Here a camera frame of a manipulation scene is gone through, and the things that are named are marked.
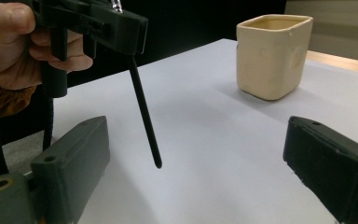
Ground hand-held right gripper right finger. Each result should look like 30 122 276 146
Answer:
282 116 358 224

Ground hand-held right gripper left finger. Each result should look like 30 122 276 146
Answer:
31 115 111 224

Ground thin black makeup brush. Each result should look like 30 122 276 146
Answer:
111 0 163 170

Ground cream square cup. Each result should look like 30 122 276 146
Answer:
236 13 314 102

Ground left hand-held gripper cable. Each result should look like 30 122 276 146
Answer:
42 96 55 151

